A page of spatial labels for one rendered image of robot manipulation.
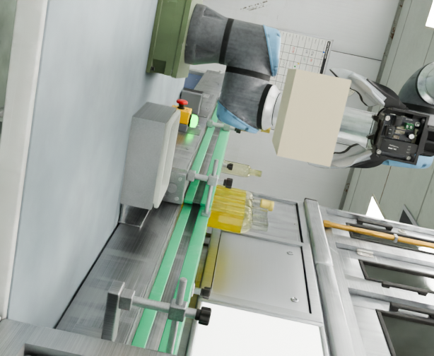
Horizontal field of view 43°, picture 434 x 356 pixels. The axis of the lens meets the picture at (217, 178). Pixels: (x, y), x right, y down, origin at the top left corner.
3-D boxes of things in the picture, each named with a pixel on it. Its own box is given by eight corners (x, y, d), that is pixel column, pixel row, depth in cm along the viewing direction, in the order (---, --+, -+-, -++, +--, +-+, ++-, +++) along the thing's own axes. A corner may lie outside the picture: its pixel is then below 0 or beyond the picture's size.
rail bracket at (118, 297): (65, 351, 91) (196, 379, 91) (75, 263, 85) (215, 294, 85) (74, 333, 95) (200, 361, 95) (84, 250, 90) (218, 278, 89)
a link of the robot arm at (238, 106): (232, 69, 146) (445, 114, 131) (220, 124, 148) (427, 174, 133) (219, 63, 134) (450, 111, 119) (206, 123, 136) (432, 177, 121)
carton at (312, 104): (296, 68, 73) (351, 80, 73) (288, 68, 88) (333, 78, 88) (276, 155, 75) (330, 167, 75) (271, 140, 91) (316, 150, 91)
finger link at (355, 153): (310, 167, 78) (372, 143, 77) (306, 159, 84) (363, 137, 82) (318, 186, 78) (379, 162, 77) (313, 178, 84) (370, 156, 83)
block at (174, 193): (156, 200, 151) (181, 206, 151) (162, 169, 148) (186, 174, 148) (159, 196, 154) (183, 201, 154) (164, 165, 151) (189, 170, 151)
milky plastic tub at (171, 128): (121, 205, 132) (156, 212, 132) (133, 116, 124) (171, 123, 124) (137, 180, 148) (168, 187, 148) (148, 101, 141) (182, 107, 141)
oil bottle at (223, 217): (179, 221, 162) (249, 236, 162) (182, 204, 160) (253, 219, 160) (182, 213, 167) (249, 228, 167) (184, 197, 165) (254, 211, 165)
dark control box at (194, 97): (177, 110, 212) (198, 114, 212) (180, 90, 210) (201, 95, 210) (179, 106, 220) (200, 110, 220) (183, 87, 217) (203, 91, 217)
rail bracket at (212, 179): (180, 212, 152) (224, 221, 152) (190, 155, 146) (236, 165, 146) (182, 208, 155) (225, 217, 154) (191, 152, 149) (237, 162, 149)
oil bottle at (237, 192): (186, 199, 178) (251, 212, 178) (189, 184, 176) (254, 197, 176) (189, 193, 184) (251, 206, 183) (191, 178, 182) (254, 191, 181)
